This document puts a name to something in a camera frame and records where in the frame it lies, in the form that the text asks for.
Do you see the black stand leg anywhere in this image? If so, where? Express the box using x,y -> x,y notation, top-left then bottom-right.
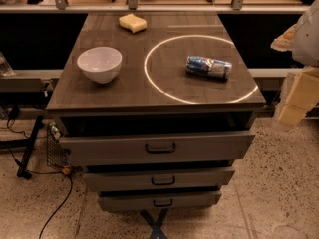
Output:
17,116 -> 44,179

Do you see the yellow sponge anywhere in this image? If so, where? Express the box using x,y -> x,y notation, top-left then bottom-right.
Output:
119,14 -> 147,33

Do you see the top grey drawer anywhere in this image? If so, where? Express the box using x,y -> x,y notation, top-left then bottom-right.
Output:
60,131 -> 255,166

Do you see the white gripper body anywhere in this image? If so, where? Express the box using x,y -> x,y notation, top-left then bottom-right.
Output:
292,0 -> 319,67

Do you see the white bowl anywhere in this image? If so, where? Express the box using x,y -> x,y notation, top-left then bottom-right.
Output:
77,47 -> 123,84

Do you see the grey drawer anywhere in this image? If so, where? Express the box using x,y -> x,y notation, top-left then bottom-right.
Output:
84,167 -> 234,192
60,131 -> 255,166
98,190 -> 221,212

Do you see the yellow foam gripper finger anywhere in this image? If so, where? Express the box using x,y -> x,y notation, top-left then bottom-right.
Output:
274,67 -> 319,127
270,25 -> 296,52

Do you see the grey drawer cabinet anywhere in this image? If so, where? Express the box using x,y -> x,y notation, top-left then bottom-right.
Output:
48,12 -> 264,198

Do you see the middle grey drawer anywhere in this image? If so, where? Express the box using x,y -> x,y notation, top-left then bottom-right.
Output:
84,167 -> 234,192

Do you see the black floor cable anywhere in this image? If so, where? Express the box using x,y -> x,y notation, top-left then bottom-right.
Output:
6,117 -> 74,239

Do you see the wire mesh basket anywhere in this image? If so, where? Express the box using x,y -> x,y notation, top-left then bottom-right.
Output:
47,122 -> 68,169

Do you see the bottom grey drawer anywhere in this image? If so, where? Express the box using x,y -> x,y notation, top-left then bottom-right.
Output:
98,190 -> 221,212

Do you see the red bull can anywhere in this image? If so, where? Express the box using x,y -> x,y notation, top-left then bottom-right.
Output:
186,56 -> 232,80

